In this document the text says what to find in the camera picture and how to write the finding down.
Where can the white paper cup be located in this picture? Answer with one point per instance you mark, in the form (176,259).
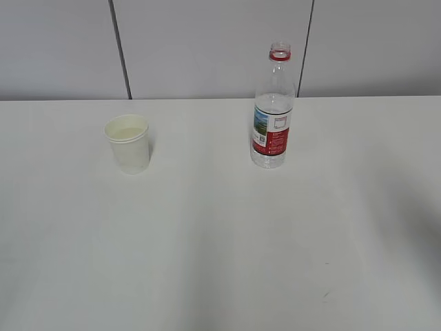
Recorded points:
(128,138)

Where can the clear water bottle red label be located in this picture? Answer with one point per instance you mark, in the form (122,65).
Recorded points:
(273,105)

